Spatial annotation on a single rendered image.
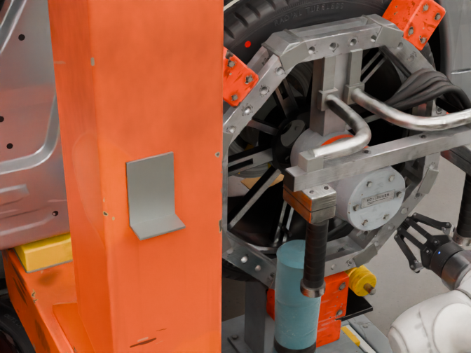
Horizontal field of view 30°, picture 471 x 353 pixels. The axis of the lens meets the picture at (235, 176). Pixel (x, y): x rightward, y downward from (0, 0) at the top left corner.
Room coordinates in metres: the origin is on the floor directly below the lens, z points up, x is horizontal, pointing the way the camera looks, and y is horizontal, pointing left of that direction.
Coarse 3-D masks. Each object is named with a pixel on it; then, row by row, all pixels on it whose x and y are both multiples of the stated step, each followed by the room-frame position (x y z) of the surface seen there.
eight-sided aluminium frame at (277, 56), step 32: (288, 32) 1.48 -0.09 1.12; (320, 32) 1.50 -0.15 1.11; (352, 32) 1.49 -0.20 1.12; (384, 32) 1.52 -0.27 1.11; (256, 64) 1.44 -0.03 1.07; (288, 64) 1.42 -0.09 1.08; (416, 64) 1.56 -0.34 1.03; (256, 96) 1.39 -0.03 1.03; (224, 128) 1.36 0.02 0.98; (224, 160) 1.36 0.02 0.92; (416, 160) 1.63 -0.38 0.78; (224, 192) 1.36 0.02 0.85; (416, 192) 1.58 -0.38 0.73; (224, 224) 1.36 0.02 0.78; (384, 224) 1.55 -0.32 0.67; (224, 256) 1.37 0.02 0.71; (256, 256) 1.40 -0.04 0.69; (352, 256) 1.51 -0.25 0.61
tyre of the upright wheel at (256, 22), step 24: (240, 0) 1.55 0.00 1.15; (264, 0) 1.52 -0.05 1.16; (288, 0) 1.52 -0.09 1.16; (312, 0) 1.54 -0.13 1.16; (336, 0) 1.57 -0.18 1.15; (360, 0) 1.59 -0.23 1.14; (384, 0) 1.63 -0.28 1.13; (240, 24) 1.48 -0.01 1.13; (264, 24) 1.50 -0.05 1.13; (288, 24) 1.52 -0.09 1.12; (312, 24) 1.54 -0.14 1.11; (240, 48) 1.47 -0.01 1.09
